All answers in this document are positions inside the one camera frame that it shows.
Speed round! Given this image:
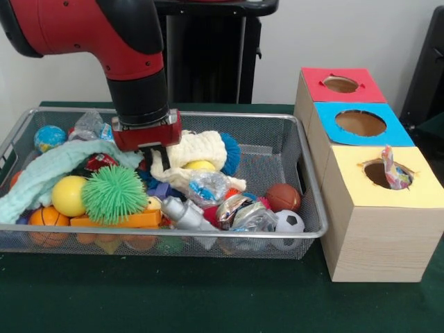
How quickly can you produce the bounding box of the brown toy football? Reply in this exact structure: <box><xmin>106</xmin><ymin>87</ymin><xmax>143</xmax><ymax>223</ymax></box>
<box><xmin>266</xmin><ymin>182</ymin><xmax>302</xmax><ymax>212</ymax></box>

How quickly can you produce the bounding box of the blue globe ball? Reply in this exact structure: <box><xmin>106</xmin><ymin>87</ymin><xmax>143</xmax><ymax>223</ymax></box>
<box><xmin>33</xmin><ymin>125</ymin><xmax>67</xmax><ymax>154</ymax></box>

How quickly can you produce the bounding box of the light blue cloth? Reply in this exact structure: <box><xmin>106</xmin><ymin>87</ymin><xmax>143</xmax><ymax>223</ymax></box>
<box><xmin>0</xmin><ymin>140</ymin><xmax>145</xmax><ymax>225</ymax></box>

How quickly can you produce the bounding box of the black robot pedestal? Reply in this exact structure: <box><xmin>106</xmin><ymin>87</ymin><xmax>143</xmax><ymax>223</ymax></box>
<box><xmin>154</xmin><ymin>0</ymin><xmax>280</xmax><ymax>104</ymax></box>

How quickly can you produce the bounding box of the silver mesh bin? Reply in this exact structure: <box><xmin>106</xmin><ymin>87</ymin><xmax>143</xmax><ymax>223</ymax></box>
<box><xmin>0</xmin><ymin>107</ymin><xmax>330</xmax><ymax>261</ymax></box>

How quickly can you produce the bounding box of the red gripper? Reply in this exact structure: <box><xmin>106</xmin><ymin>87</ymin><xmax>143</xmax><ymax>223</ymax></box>
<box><xmin>111</xmin><ymin>109</ymin><xmax>184</xmax><ymax>173</ymax></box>

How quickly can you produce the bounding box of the cream knitted cloth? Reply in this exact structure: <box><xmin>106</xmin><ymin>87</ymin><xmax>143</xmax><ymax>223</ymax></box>
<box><xmin>151</xmin><ymin>130</ymin><xmax>248</xmax><ymax>195</ymax></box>

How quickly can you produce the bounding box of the wooden box with three holes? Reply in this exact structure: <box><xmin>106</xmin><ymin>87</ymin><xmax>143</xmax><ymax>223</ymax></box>
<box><xmin>293</xmin><ymin>67</ymin><xmax>444</xmax><ymax>284</ymax></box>

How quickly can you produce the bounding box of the green spiky rubber ball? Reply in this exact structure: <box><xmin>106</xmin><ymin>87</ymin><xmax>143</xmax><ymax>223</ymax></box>
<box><xmin>81</xmin><ymin>164</ymin><xmax>149</xmax><ymax>225</ymax></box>

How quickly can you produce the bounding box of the colourful polka dot cloth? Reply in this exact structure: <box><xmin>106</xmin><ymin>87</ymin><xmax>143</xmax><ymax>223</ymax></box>
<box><xmin>380</xmin><ymin>144</ymin><xmax>414</xmax><ymax>191</ymax></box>

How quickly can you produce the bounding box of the black and white soccer ball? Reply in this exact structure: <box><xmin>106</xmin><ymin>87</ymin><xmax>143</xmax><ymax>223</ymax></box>
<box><xmin>275</xmin><ymin>210</ymin><xmax>306</xmax><ymax>232</ymax></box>

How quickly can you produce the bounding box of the dark green table cloth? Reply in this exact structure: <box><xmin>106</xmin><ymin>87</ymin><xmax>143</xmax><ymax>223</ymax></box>
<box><xmin>0</xmin><ymin>100</ymin><xmax>444</xmax><ymax>333</ymax></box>

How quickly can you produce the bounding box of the yellow smooth ball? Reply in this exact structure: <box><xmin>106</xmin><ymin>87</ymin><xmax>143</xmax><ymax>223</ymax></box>
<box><xmin>51</xmin><ymin>176</ymin><xmax>87</xmax><ymax>218</ymax></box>

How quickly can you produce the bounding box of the red orange ball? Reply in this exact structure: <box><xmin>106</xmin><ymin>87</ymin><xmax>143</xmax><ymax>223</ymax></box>
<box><xmin>9</xmin><ymin>169</ymin><xmax>24</xmax><ymax>190</ymax></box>

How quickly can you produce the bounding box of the orange toy basketball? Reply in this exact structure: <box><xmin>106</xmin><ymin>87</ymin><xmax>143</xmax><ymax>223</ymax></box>
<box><xmin>28</xmin><ymin>206</ymin><xmax>71</xmax><ymax>226</ymax></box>

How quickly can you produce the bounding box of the blue spiky rubber ball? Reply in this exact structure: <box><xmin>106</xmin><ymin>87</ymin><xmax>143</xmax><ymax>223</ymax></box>
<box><xmin>219</xmin><ymin>132</ymin><xmax>242</xmax><ymax>176</ymax></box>

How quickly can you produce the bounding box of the black upright panel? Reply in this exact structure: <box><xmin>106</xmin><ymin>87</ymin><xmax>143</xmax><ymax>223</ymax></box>
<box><xmin>398</xmin><ymin>5</ymin><xmax>444</xmax><ymax>122</ymax></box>

